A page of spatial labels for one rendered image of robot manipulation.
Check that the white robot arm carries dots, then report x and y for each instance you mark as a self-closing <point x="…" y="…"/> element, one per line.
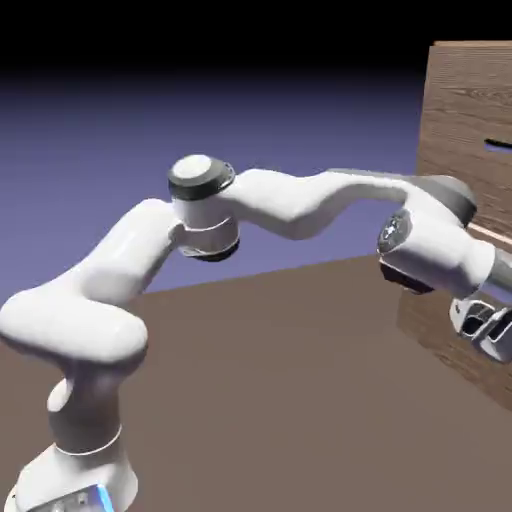
<point x="100" y="280"/>

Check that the wooden cabinet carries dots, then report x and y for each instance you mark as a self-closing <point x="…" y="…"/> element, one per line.
<point x="452" y="120"/>

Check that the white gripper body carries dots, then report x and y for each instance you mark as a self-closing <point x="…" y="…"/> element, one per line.
<point x="499" y="340"/>

